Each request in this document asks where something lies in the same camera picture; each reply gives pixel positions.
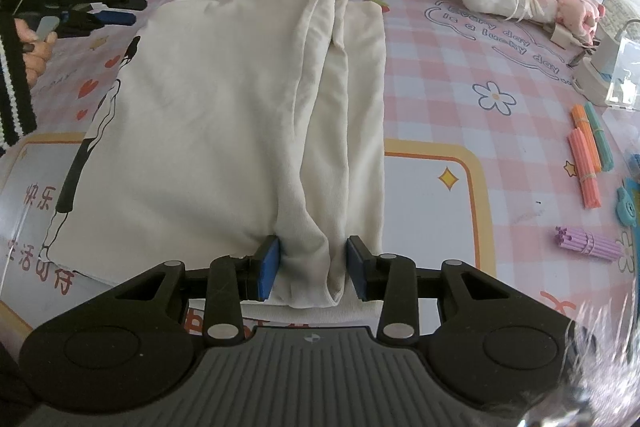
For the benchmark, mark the orange stick bundle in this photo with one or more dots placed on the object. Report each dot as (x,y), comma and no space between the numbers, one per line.
(586,134)

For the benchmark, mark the white plastic device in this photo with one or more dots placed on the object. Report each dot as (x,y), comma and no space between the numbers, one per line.
(592,79)

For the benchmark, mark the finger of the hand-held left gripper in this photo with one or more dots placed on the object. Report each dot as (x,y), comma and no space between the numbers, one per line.
(117,18)
(131,3)

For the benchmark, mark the cream t-shirt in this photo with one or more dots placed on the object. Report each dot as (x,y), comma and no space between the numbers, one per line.
(215,122)

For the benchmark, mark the salmon pink stick bundle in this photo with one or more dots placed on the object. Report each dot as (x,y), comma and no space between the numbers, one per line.
(586,177)

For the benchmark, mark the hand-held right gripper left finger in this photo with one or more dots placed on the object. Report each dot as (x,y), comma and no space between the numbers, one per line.
(267,269)

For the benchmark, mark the small pink plush pig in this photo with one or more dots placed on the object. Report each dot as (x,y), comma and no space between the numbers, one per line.
(580,14)

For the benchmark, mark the person's left hand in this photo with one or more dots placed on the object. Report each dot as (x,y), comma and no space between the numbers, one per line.
(36,59)

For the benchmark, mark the purple stick bundle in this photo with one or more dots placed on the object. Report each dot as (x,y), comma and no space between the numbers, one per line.
(587,244)

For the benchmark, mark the clear plastic box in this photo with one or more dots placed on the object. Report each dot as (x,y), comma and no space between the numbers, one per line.
(625,67)

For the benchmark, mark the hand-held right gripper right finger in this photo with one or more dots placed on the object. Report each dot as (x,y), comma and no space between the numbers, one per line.
(356,268)

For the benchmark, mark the light blue toy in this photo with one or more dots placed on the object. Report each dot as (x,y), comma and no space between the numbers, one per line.
(629,204)

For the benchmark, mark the green stick bundle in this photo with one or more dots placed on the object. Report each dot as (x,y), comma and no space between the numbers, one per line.
(600,137)

